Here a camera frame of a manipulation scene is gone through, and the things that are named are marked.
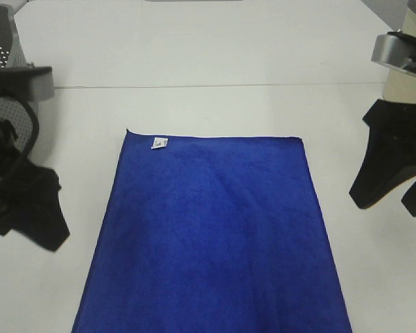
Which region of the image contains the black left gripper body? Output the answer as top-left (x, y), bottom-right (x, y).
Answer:
top-left (0, 95), bottom-right (61, 222)

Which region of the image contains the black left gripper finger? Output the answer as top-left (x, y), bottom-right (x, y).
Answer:
top-left (9, 194), bottom-right (70, 252)

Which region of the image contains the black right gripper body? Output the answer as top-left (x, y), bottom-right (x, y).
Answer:
top-left (363, 99), bottom-right (416, 153)

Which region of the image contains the blue towel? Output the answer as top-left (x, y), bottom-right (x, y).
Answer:
top-left (72, 132), bottom-right (352, 332)

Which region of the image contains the grey perforated laundry basket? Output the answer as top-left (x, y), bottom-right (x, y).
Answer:
top-left (0, 3), bottom-right (33, 153)

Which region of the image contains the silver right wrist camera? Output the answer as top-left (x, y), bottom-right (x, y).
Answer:
top-left (371, 31), bottom-right (416, 77)

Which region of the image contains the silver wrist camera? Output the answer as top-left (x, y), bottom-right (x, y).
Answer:
top-left (371, 31), bottom-right (416, 77)
top-left (0, 67), bottom-right (55, 102)

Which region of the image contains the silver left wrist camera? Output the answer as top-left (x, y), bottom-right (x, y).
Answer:
top-left (0, 67), bottom-right (55, 102)

